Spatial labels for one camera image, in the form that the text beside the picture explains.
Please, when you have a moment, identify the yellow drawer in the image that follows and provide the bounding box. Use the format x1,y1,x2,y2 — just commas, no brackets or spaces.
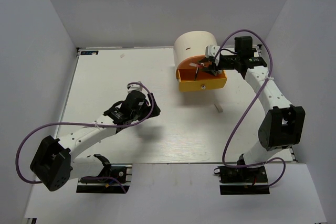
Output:
176,68,227,92

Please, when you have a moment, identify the green ink pen refill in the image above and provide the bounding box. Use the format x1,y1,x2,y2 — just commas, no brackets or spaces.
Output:
194,67,199,81

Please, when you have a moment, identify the orange top drawer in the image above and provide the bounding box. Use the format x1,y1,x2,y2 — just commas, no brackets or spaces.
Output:
176,55,205,69

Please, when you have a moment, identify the grey eraser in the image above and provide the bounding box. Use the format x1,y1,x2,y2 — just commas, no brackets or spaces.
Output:
215,104,223,113

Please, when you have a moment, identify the red ink pen refill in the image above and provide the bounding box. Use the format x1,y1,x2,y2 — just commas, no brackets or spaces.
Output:
189,63,205,68

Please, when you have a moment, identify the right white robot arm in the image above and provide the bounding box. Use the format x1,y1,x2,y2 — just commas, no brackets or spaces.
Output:
203,36,306,182

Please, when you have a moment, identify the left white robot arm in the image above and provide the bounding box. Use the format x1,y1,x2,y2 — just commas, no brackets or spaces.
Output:
30,90,161,191

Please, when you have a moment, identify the round beige drawer organizer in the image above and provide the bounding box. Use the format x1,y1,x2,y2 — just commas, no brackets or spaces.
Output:
173,31,217,70

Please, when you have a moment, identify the left blue table label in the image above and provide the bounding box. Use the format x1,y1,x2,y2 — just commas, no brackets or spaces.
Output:
80,50,99,56

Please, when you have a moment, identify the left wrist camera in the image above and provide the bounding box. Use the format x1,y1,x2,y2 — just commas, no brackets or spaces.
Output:
127,81,143,93

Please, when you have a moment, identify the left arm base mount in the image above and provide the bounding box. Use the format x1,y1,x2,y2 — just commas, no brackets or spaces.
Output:
76,165,132,194

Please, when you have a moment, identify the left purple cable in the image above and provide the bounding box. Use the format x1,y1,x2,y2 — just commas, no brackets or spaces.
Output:
15,81,155,193

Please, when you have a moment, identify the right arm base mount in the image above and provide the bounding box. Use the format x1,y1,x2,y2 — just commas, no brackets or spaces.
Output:
214,166,270,195

